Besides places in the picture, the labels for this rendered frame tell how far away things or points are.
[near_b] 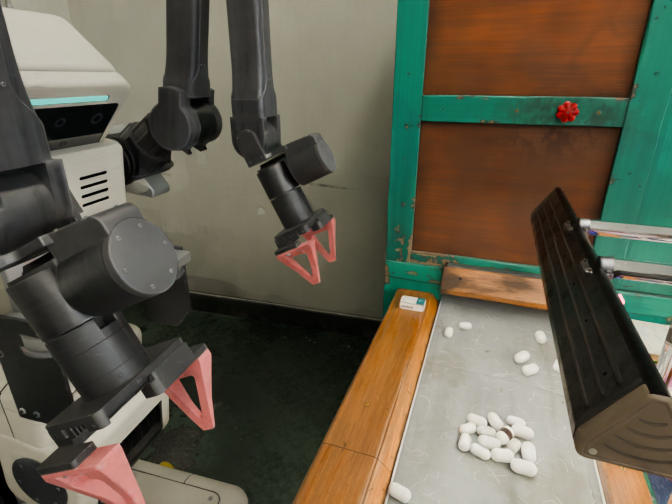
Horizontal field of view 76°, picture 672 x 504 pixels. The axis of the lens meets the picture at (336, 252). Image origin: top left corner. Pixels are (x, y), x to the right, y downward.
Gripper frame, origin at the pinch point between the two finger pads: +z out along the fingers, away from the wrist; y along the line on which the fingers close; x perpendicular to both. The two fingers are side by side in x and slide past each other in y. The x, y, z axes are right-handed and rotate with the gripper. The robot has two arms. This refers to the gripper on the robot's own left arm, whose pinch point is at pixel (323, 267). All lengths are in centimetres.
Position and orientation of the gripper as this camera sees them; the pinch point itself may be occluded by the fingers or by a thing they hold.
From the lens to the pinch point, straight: 76.1
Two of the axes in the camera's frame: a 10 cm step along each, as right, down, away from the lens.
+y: 2.8, -3.6, 8.9
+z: 4.4, 8.7, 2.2
